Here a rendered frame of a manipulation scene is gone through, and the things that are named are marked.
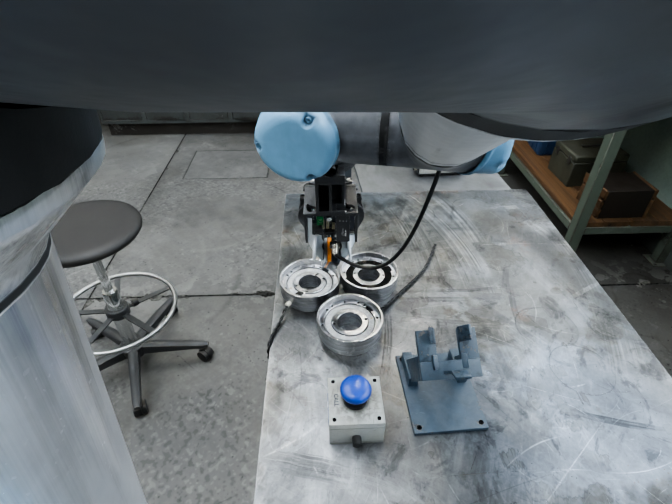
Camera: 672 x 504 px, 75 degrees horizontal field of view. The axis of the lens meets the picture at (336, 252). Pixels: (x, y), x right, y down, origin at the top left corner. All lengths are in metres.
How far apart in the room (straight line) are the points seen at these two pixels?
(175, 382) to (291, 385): 1.12
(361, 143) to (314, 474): 0.40
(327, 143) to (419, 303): 0.47
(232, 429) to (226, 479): 0.16
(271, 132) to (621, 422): 0.59
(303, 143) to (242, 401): 1.34
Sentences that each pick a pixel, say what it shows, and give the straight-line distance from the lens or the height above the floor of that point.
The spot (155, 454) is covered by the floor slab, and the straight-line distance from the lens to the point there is 1.61.
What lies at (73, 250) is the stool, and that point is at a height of 0.62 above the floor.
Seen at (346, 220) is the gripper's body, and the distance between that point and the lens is 0.57.
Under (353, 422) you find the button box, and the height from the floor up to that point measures 0.84.
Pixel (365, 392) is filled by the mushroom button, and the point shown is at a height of 0.87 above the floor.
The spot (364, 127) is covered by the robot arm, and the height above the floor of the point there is 1.20.
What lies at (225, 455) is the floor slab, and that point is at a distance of 1.55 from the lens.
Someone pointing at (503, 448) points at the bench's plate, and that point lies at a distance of 0.65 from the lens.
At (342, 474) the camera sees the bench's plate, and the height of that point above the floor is 0.80.
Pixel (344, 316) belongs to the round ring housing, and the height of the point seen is 0.82.
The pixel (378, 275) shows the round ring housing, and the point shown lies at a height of 0.82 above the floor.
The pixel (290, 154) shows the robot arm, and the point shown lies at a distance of 0.39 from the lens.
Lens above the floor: 1.34
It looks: 38 degrees down
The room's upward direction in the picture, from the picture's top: straight up
